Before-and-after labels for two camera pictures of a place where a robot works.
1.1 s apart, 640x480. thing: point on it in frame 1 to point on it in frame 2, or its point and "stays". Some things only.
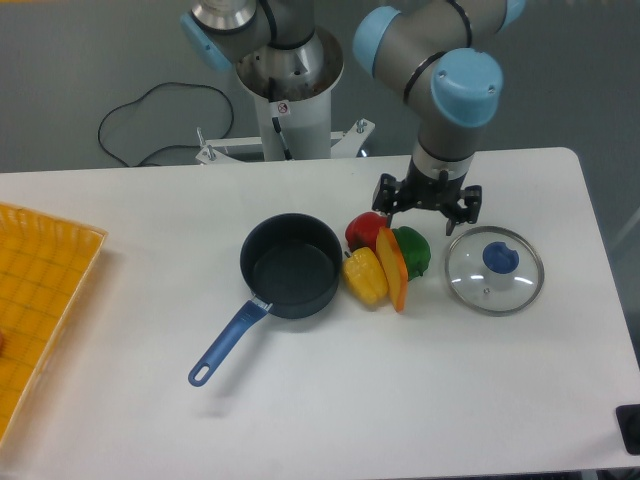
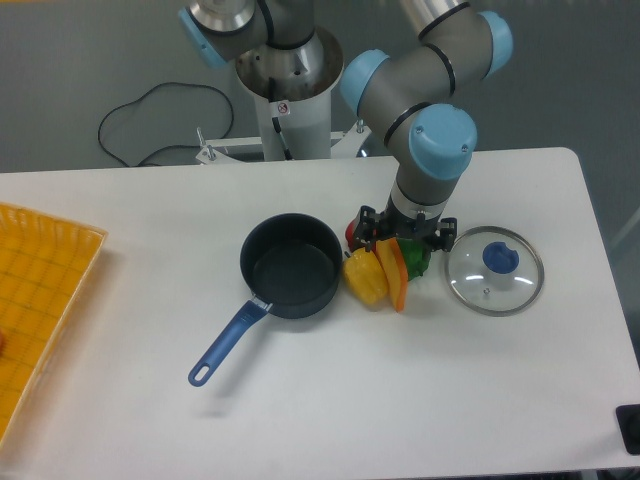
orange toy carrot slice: (398, 274) stays
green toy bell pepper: (415, 249) stays
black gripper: (418, 190) to (391, 223)
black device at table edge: (628, 419) stays
